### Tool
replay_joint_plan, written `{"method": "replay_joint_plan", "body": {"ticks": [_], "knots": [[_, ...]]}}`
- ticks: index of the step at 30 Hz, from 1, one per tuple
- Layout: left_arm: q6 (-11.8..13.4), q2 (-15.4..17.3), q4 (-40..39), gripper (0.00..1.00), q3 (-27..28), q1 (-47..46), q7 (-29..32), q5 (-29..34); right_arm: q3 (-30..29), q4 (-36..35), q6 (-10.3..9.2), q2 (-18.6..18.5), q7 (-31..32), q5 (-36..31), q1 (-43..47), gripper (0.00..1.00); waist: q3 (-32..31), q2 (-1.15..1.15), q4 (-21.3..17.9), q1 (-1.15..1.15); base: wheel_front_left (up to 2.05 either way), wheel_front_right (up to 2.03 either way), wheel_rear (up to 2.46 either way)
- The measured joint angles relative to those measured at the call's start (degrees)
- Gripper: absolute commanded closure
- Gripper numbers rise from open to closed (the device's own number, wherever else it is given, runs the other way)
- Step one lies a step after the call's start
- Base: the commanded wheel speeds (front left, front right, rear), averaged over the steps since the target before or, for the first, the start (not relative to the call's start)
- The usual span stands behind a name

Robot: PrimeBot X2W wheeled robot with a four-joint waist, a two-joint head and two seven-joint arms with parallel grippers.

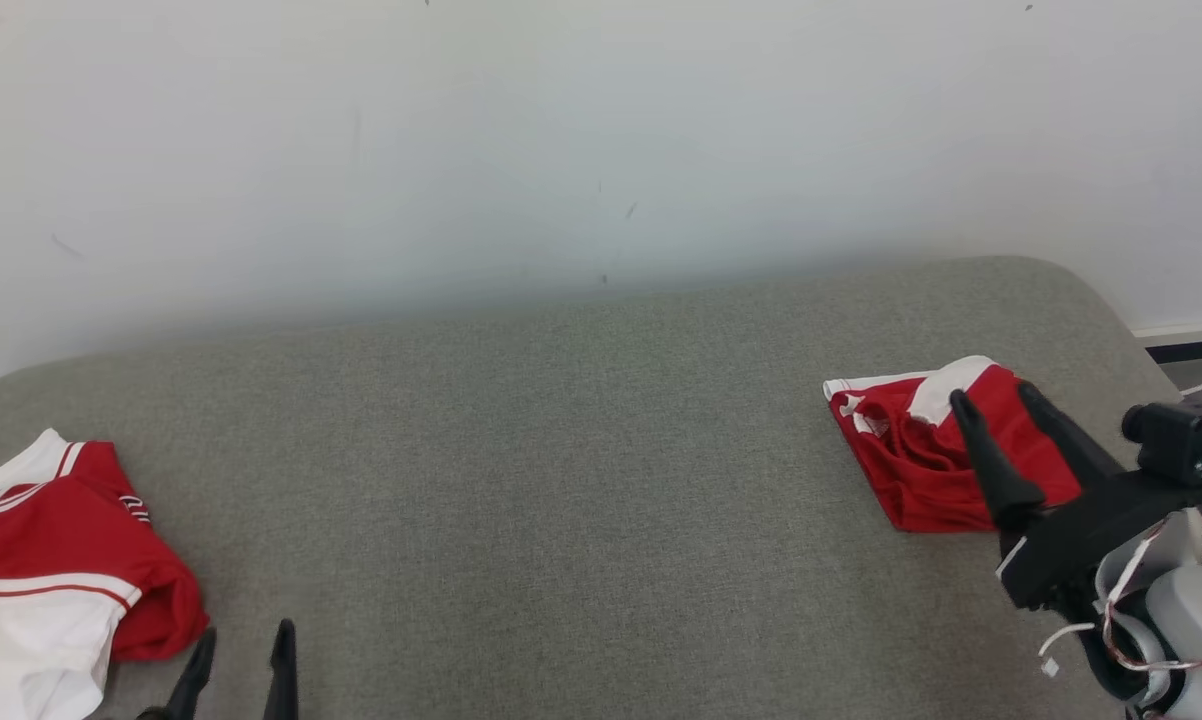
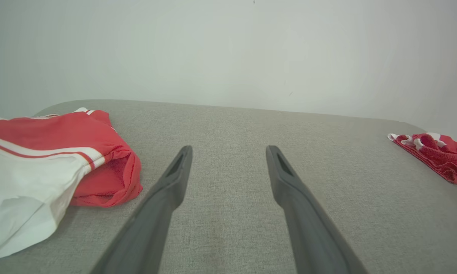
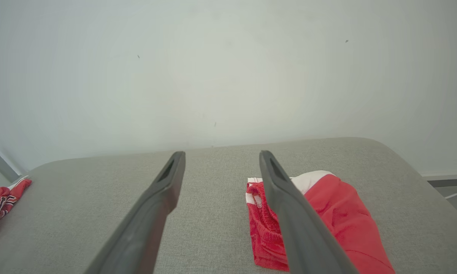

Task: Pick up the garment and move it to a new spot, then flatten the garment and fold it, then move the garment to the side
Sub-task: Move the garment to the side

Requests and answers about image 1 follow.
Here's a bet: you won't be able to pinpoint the red white twisted wire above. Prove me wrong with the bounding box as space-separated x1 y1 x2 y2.
1096 520 1202 681

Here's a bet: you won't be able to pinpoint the red Bulls shorts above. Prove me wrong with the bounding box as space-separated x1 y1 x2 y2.
823 355 1087 534

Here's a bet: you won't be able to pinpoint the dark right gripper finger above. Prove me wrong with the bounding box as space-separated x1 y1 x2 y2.
1017 381 1127 491
949 390 1047 533

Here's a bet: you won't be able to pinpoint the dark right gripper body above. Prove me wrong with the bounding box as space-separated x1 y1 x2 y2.
996 475 1202 611

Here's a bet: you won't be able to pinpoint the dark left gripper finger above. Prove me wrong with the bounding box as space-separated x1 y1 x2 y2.
166 628 218 720
264 619 298 720

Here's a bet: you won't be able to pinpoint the red and white jersey shirt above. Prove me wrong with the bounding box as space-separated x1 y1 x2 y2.
0 428 210 720

